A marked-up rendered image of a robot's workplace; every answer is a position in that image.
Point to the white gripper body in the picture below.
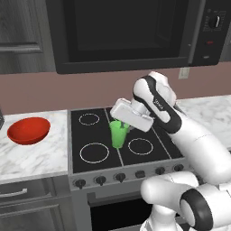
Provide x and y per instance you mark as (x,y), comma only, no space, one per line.
(132,119)

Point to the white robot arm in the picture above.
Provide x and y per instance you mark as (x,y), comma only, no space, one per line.
(198,150)

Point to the green cup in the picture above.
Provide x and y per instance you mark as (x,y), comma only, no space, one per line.
(118,137)

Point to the red bowl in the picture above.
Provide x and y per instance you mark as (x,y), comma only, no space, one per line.
(27,130)

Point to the black hob stove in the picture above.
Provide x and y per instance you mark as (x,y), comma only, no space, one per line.
(96,141)

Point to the black stove knob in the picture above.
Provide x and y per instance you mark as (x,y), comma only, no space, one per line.
(160,170)
(178,167)
(140,173)
(120,177)
(100,180)
(80,183)

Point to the black microwave oven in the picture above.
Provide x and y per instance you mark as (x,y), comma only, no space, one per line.
(126,33)

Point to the oven door with dark window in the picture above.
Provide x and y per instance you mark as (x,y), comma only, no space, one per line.
(117,213)

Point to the grey drawer front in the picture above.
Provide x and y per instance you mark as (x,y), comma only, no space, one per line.
(27,191)

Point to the grey base cupboard door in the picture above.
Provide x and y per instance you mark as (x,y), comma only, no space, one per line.
(33,219)

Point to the white wall socket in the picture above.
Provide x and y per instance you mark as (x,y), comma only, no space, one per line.
(184,73)

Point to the grey wall cupboard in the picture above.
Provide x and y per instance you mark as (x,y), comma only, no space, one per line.
(226,48)

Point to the grey wall cupboard door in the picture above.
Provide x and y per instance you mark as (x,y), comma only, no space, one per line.
(24,36)

